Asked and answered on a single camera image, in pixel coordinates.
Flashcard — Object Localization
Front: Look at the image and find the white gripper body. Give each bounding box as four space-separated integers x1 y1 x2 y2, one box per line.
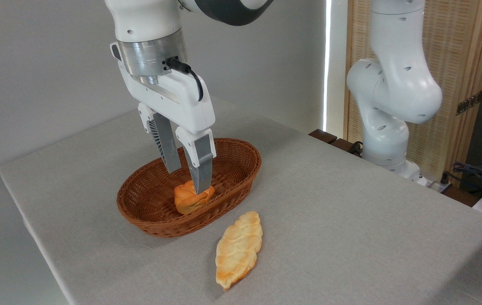
118 59 217 133

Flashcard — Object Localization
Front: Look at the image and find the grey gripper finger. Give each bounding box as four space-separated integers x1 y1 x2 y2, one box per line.
176 127 217 195
138 103 182 174

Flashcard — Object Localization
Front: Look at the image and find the small orange bread roll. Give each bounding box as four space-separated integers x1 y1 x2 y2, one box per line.
174 180 215 215

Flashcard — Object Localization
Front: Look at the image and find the long flat bread loaf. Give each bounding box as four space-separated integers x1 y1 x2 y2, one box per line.
215 211 263 291

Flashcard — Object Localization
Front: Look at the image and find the brown wicker basket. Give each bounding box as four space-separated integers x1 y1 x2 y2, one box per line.
117 138 262 238

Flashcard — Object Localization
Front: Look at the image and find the grey tablecloth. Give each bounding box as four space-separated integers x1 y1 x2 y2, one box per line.
0 95 482 305

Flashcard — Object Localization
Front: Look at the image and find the black metal screen hinge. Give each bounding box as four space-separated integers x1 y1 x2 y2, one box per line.
456 90 482 116

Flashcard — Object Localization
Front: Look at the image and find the bamboo folding screen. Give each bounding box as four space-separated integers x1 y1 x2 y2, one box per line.
343 0 482 187

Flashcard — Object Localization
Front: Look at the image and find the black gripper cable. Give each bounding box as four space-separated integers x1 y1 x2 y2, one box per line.
166 57 204 102

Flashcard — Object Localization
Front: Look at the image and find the black cable bundle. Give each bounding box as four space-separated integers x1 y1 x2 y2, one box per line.
452 162 482 200

